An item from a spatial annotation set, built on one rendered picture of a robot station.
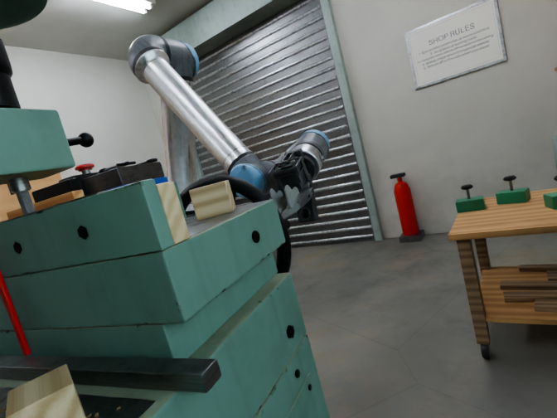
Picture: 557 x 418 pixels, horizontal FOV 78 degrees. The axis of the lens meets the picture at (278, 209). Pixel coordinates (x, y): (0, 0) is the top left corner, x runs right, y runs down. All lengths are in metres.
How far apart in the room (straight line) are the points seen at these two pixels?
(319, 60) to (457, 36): 1.15
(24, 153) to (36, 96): 3.91
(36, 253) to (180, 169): 0.91
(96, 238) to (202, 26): 3.78
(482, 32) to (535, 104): 0.64
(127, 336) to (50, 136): 0.25
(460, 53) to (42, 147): 3.02
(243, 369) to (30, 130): 0.34
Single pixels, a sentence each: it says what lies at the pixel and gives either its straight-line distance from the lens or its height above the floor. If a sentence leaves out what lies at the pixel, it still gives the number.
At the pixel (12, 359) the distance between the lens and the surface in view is 0.48.
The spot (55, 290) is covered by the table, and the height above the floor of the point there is 0.88.
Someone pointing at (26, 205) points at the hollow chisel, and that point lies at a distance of 0.48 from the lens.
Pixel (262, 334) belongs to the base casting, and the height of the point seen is 0.77.
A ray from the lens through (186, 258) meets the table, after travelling 0.29.
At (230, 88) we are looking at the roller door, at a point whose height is 1.89.
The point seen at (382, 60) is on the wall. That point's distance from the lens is 3.34.
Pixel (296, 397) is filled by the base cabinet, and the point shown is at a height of 0.67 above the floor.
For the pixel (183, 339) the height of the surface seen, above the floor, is 0.82.
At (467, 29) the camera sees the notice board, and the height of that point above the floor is 1.56.
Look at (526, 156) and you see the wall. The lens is 3.22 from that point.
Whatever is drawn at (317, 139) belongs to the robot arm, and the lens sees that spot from 0.94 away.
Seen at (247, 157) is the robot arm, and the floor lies 0.98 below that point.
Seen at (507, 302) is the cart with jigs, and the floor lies 0.18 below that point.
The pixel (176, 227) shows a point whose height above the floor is 0.91.
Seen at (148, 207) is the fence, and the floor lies 0.93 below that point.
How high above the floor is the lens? 0.94
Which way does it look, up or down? 7 degrees down
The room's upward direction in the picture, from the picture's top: 15 degrees counter-clockwise
